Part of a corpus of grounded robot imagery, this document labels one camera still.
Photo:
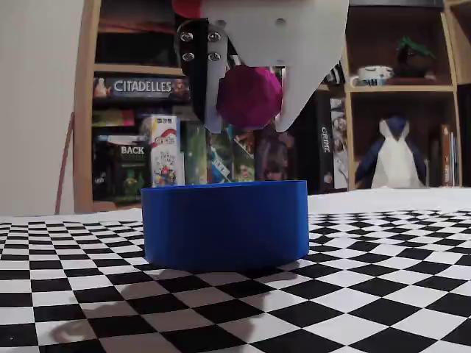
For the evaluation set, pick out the white rainbow game box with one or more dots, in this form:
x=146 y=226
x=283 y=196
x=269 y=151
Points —
x=165 y=154

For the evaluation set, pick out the orange spine book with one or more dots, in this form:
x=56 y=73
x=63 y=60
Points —
x=446 y=154

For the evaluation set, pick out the yellow pink flat box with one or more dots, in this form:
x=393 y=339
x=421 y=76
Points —
x=110 y=118

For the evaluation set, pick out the white blue penguin plush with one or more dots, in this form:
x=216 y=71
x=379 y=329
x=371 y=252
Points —
x=393 y=162

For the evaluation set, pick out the brick bonsai model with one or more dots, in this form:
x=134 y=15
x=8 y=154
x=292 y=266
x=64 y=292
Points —
x=414 y=55

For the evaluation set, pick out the pink faceted ball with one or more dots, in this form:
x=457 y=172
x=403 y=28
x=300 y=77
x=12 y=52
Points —
x=250 y=99

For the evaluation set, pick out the blue round box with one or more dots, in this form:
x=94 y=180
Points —
x=224 y=228

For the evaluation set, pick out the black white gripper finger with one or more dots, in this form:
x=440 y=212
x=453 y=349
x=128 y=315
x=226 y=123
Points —
x=195 y=73

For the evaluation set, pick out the blue green game box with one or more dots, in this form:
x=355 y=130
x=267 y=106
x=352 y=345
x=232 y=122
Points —
x=221 y=162

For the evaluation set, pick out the purple game box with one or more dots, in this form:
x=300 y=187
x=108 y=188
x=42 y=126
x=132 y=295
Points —
x=276 y=158

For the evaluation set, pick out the black Crime game box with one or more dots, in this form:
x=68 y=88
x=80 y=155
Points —
x=327 y=147

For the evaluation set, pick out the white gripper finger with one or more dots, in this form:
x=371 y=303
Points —
x=301 y=95

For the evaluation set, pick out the Citadelles game box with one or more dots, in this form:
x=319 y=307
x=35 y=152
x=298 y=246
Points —
x=143 y=87

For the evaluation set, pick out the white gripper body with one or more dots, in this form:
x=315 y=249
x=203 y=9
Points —
x=291 y=33

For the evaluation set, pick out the dark Back game box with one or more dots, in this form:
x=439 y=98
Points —
x=125 y=165

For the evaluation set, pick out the wooden cube bookshelf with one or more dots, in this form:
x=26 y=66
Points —
x=82 y=110

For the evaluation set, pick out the checkered print white sheet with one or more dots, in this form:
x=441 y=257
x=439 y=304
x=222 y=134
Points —
x=110 y=294

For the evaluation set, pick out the thin pale book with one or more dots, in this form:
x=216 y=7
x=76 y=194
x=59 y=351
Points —
x=455 y=158

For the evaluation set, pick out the white blue cup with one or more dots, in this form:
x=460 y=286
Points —
x=373 y=75

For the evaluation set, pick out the green cartoon game box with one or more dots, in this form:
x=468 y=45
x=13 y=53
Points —
x=243 y=162

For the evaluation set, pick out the black white striped box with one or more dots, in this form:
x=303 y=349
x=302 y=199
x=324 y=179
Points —
x=335 y=75

